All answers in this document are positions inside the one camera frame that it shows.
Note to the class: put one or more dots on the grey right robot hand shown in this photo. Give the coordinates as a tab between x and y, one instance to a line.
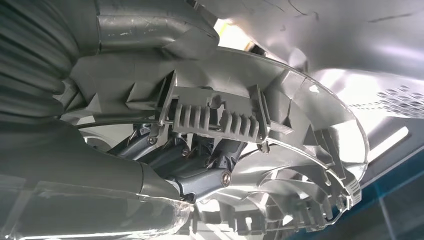
82	172

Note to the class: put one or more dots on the steel workbench with double tape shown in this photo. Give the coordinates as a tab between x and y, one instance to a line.
364	49

